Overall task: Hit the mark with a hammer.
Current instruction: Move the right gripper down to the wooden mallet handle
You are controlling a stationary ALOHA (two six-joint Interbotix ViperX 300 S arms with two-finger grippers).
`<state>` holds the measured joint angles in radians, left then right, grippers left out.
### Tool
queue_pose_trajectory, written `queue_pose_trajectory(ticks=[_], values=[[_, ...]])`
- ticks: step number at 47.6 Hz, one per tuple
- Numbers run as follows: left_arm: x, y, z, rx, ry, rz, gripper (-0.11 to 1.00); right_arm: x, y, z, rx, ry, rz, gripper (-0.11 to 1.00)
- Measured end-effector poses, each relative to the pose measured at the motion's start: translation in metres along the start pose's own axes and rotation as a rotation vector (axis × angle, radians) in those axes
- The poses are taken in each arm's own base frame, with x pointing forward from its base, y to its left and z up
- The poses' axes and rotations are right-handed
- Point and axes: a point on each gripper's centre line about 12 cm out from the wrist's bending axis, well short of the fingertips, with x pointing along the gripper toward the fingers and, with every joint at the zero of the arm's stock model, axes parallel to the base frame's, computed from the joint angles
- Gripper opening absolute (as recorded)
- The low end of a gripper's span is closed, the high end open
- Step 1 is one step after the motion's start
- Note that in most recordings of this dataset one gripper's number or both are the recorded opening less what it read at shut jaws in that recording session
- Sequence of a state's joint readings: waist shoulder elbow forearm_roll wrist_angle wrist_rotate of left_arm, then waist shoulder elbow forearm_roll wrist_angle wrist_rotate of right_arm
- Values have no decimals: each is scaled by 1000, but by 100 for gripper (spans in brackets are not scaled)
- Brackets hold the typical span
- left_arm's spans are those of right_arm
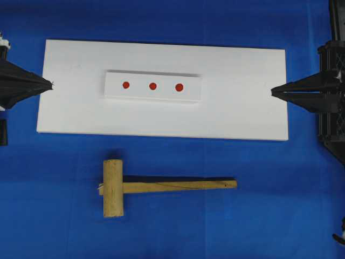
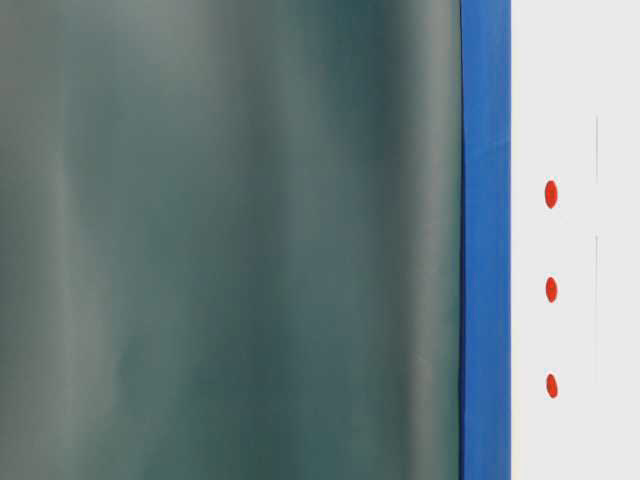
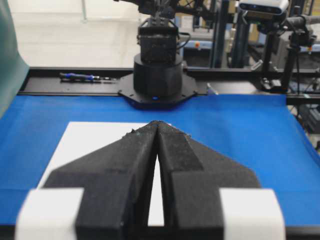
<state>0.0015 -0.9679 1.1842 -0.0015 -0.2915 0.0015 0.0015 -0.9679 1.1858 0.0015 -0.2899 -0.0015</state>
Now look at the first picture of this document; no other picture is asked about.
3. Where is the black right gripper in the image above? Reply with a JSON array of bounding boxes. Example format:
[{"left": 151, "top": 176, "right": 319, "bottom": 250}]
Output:
[{"left": 270, "top": 40, "right": 345, "bottom": 144}]

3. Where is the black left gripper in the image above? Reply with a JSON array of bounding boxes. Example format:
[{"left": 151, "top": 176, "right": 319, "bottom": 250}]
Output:
[{"left": 1, "top": 34, "right": 53, "bottom": 146}]

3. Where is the wooden mallet hammer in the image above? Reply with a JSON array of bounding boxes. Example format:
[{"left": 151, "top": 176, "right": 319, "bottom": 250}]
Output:
[{"left": 98, "top": 159, "right": 237, "bottom": 218}]

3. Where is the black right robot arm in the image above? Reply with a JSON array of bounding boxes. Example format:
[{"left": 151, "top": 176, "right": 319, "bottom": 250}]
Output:
[{"left": 271, "top": 1, "right": 344, "bottom": 142}]

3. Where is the large white foam board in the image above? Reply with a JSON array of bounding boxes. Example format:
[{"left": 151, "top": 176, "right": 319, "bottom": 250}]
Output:
[{"left": 37, "top": 40, "right": 288, "bottom": 141}]

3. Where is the blue table cloth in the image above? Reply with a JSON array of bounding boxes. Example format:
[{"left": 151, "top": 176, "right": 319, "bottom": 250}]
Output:
[{"left": 1, "top": 1, "right": 344, "bottom": 258}]

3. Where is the white block with red marks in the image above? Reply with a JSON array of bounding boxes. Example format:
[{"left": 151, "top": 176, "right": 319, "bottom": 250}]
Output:
[{"left": 104, "top": 72, "right": 202, "bottom": 104}]

